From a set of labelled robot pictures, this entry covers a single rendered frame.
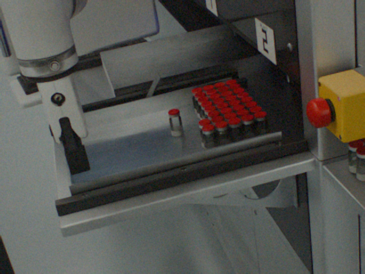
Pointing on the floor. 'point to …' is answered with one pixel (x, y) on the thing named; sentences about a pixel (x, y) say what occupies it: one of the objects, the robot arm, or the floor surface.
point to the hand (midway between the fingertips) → (77, 160)
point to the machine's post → (325, 233)
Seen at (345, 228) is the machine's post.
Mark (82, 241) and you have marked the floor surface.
